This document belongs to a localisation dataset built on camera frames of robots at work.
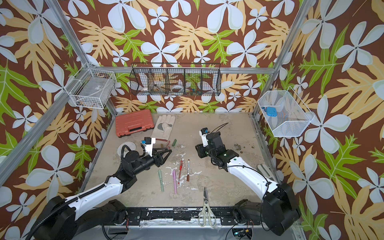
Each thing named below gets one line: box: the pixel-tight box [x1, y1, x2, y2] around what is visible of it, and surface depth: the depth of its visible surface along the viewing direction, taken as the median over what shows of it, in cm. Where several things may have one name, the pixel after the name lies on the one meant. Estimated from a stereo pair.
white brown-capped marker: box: [186, 159, 190, 182], surface depth 92 cm
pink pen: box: [173, 169, 178, 195], surface depth 88 cm
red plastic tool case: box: [115, 110, 155, 138], surface depth 110 cm
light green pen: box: [158, 169, 165, 193], surface depth 87 cm
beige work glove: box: [151, 114, 176, 141], surface depth 113 cm
